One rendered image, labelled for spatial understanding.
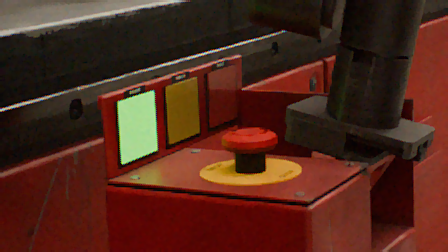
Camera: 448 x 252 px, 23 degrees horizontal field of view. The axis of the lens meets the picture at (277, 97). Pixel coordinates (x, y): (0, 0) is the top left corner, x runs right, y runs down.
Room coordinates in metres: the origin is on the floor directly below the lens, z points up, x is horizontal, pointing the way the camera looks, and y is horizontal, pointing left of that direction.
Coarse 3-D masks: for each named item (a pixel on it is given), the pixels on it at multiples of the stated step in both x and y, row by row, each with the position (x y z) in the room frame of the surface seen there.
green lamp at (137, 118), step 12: (144, 96) 0.78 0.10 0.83; (120, 108) 0.75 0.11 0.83; (132, 108) 0.76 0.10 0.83; (144, 108) 0.77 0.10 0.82; (120, 120) 0.75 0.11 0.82; (132, 120) 0.76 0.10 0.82; (144, 120) 0.77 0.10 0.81; (120, 132) 0.75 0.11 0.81; (132, 132) 0.76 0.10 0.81; (144, 132) 0.77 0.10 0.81; (156, 132) 0.79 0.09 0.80; (120, 144) 0.75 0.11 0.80; (132, 144) 0.76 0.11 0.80; (144, 144) 0.77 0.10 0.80; (156, 144) 0.79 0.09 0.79; (132, 156) 0.76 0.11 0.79
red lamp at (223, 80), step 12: (216, 72) 0.87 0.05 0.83; (228, 72) 0.89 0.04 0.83; (216, 84) 0.87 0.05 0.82; (228, 84) 0.89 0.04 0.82; (216, 96) 0.87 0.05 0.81; (228, 96) 0.88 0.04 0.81; (216, 108) 0.87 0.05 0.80; (228, 108) 0.88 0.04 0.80; (216, 120) 0.87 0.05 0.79; (228, 120) 0.88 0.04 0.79
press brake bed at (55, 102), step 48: (432, 0) 1.70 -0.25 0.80; (192, 48) 1.09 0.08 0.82; (240, 48) 1.16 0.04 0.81; (288, 48) 1.26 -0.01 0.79; (336, 48) 1.40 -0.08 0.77; (432, 48) 1.69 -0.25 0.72; (0, 96) 0.84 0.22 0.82; (48, 96) 0.88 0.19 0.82; (96, 96) 0.93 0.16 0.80; (432, 96) 1.69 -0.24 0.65; (0, 144) 0.82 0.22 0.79; (48, 144) 0.89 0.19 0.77; (96, 144) 0.93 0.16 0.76; (192, 144) 1.06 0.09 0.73; (0, 192) 0.82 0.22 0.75; (48, 192) 0.87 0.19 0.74; (96, 192) 0.92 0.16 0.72; (432, 192) 1.68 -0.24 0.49; (0, 240) 0.81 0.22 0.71; (48, 240) 0.86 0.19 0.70; (96, 240) 0.92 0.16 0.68; (432, 240) 1.68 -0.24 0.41
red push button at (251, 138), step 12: (228, 132) 0.74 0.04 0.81; (240, 132) 0.74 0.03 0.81; (252, 132) 0.74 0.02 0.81; (264, 132) 0.74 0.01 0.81; (228, 144) 0.73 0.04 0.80; (240, 144) 0.72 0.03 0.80; (252, 144) 0.72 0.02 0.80; (264, 144) 0.73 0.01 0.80; (240, 156) 0.73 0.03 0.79; (252, 156) 0.73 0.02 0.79; (264, 156) 0.74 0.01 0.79; (240, 168) 0.73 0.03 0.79; (252, 168) 0.73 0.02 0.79; (264, 168) 0.74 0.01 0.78
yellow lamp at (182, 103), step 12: (180, 84) 0.82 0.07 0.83; (192, 84) 0.83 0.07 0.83; (168, 96) 0.80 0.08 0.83; (180, 96) 0.82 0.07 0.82; (192, 96) 0.83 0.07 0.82; (168, 108) 0.80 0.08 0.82; (180, 108) 0.82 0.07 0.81; (192, 108) 0.83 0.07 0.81; (168, 120) 0.80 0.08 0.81; (180, 120) 0.82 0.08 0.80; (192, 120) 0.83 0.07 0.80; (168, 132) 0.80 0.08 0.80; (180, 132) 0.82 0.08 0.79; (192, 132) 0.83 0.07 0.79
